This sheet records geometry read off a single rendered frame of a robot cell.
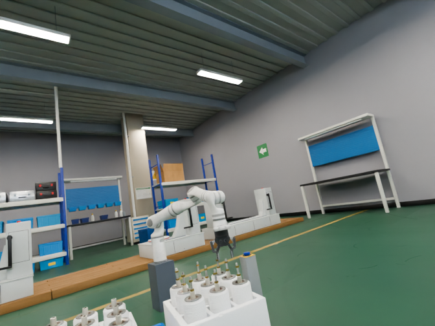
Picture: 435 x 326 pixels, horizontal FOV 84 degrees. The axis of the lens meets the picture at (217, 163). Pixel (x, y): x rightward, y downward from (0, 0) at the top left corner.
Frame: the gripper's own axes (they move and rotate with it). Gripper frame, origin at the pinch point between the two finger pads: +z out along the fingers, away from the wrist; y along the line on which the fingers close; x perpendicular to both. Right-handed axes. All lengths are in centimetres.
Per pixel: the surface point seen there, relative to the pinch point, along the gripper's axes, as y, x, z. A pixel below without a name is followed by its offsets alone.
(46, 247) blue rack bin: 286, -387, -3
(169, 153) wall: 53, -948, -287
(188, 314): 22.1, 22.0, 14.6
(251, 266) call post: -14.8, -8.6, 10.0
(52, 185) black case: 273, -396, -121
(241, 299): -1.8, 15.9, 16.4
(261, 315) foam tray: -9.5, 17.6, 23.9
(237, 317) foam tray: 1.7, 21.0, 20.8
